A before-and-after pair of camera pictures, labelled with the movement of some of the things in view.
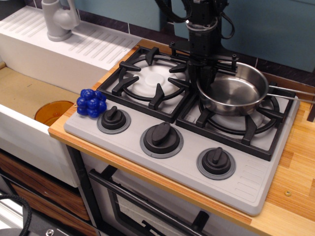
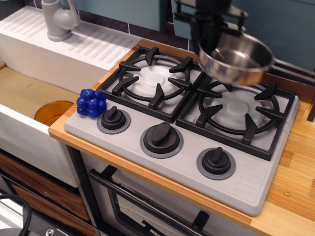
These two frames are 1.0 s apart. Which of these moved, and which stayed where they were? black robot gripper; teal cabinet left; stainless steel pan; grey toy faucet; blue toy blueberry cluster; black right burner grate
Moved: black robot gripper; stainless steel pan
Stayed: teal cabinet left; blue toy blueberry cluster; grey toy faucet; black right burner grate
